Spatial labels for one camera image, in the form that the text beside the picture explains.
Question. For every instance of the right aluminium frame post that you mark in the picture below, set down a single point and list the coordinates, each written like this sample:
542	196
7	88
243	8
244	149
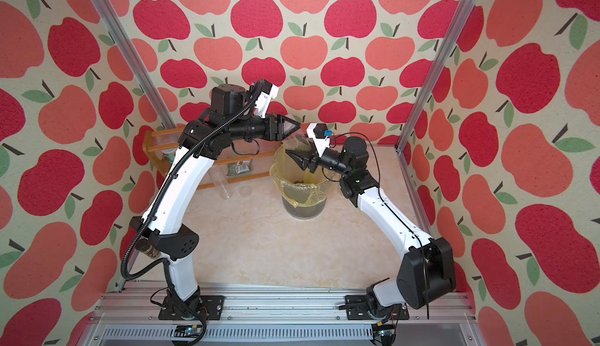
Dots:
448	44

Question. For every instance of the green packet on shelf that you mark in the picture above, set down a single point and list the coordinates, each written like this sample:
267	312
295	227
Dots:
239	168

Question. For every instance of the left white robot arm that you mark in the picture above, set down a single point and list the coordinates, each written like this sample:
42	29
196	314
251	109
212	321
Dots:
161	238

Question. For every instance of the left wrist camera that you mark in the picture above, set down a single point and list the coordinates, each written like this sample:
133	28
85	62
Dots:
264	93

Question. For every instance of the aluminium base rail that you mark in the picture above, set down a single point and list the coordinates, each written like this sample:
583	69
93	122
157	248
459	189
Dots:
271	315

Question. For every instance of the grey bin with yellow bag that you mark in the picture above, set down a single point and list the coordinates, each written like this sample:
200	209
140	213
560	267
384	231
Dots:
304	195

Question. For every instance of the small circuit board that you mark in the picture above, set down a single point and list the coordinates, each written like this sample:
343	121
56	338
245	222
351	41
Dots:
189	331

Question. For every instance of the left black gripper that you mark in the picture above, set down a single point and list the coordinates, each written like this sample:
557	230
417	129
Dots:
277	132

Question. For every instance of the short clear jar with beans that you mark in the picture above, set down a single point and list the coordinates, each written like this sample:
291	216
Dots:
299	144

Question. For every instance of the tall clear jar with beans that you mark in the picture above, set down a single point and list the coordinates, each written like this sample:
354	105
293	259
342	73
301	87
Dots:
220	183

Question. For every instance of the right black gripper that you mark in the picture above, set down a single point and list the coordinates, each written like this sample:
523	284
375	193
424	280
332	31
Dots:
308	159

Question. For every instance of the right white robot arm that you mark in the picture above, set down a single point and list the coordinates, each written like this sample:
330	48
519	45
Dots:
427	270

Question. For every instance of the aluminium frame post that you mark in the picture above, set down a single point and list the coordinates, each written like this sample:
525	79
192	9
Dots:
448	44
111	20

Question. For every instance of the left aluminium frame post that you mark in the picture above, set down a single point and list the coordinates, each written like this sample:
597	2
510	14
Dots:
111	20

